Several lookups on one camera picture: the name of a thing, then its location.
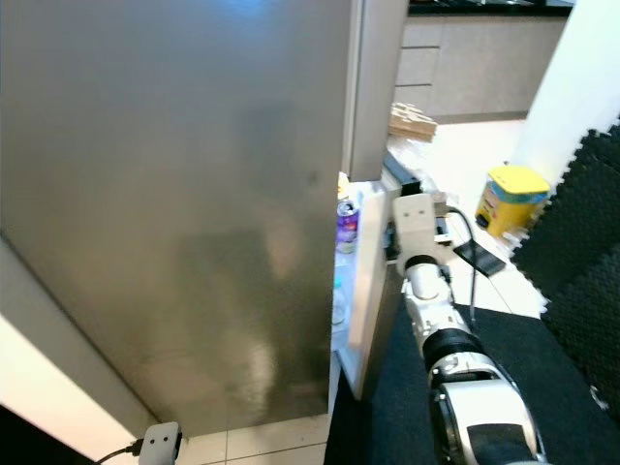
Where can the black floor mat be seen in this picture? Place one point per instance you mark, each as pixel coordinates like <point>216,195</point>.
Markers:
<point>387,426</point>

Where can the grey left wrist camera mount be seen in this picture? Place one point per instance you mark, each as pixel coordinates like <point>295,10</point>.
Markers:
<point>161,444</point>

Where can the stainless steel fridge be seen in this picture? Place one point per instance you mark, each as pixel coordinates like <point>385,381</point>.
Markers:
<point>174,194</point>

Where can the brown moulded pulp packaging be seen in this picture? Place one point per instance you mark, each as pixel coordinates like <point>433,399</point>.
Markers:
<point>412,123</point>

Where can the clear bottle green cap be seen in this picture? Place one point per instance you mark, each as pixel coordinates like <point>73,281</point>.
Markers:
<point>340,295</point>

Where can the yellow lidded tub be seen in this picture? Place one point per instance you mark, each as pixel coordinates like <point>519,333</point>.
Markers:
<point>513,199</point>

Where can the purple drink can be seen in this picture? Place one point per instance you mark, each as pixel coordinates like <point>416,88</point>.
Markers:
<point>347,227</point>

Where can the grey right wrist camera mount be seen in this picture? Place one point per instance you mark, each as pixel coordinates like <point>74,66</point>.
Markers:
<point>417,219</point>

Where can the fridge door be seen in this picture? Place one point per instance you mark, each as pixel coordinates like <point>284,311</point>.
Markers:
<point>373,291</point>

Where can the beige kitchen cabinets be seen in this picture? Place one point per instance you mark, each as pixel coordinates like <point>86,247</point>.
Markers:
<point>484,68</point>

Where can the black ribbed pad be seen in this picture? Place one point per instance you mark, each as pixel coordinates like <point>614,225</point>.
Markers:
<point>481,258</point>

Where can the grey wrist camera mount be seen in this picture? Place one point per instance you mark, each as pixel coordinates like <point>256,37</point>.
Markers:
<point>417,219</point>
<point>161,444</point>

